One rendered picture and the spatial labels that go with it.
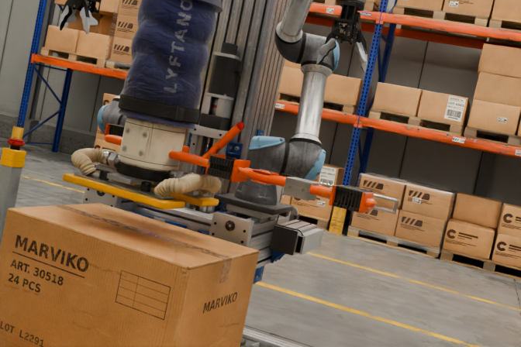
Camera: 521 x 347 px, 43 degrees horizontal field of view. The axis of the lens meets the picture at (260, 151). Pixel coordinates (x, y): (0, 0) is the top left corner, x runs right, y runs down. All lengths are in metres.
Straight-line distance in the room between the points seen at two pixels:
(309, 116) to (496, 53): 6.67
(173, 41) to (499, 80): 7.30
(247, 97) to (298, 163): 0.38
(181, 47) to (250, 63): 0.74
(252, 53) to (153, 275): 1.11
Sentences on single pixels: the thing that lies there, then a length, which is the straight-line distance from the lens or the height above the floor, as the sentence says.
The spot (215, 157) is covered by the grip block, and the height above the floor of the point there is 1.20.
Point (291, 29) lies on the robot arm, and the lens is 2.31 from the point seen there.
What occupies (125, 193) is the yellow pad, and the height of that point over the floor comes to 1.06.
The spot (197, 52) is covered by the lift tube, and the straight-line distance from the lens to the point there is 1.80.
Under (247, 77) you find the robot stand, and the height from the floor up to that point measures 1.46.
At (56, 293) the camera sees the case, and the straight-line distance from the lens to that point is 1.85.
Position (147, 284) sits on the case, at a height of 0.87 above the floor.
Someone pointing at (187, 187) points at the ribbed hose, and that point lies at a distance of 1.70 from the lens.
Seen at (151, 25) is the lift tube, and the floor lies 1.51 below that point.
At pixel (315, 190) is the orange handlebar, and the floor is 1.18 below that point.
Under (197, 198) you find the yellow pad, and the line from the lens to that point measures 1.85.
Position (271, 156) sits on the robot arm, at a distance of 2.24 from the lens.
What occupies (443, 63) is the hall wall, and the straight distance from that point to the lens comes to 10.19.
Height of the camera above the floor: 1.33
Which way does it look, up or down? 3 degrees down
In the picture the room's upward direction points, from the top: 11 degrees clockwise
